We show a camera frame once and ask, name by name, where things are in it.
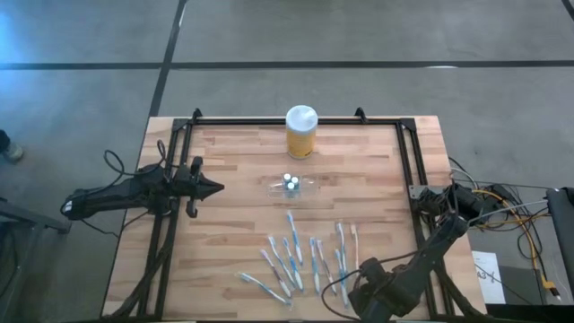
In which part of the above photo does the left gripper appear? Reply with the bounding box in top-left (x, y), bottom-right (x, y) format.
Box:
top-left (166, 155), bottom-right (226, 220)

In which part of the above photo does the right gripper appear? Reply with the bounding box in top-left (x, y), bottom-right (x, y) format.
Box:
top-left (347, 257), bottom-right (422, 323)

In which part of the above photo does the white paper sheet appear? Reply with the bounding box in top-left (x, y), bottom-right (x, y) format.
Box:
top-left (472, 249), bottom-right (507, 306)

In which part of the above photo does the grey metal mounting plate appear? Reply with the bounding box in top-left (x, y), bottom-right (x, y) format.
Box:
top-left (407, 183), bottom-right (432, 202)

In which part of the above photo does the yellow wipes canister white lid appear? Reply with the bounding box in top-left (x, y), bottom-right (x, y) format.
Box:
top-left (284, 104), bottom-right (319, 161)

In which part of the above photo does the dark grey equipment case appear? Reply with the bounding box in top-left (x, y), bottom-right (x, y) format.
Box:
top-left (485, 265), bottom-right (574, 323)

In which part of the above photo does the dark grey side stand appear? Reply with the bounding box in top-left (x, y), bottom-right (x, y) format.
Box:
top-left (0, 196), bottom-right (73, 323)

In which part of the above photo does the person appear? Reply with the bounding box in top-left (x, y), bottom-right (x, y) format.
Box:
top-left (0, 128), bottom-right (25, 163)

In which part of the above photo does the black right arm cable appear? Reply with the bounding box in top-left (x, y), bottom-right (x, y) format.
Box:
top-left (320, 250), bottom-right (425, 322)

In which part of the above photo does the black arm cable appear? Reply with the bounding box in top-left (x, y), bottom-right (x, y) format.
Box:
top-left (320, 250), bottom-right (425, 322)
top-left (102, 138), bottom-right (178, 180)

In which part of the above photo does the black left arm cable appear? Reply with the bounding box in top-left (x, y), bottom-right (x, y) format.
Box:
top-left (102, 138), bottom-right (178, 180)

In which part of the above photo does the black metal table frame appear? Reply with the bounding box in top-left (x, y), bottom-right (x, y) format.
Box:
top-left (101, 107), bottom-right (489, 322)

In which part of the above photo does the black power cable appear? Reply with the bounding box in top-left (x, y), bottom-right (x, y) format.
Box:
top-left (448, 156), bottom-right (552, 270)

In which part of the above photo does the grey cable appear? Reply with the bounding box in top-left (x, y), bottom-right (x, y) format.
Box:
top-left (465, 199), bottom-right (549, 223)

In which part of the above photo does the yellow cable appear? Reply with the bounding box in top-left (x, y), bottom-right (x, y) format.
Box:
top-left (470, 188), bottom-right (561, 300)

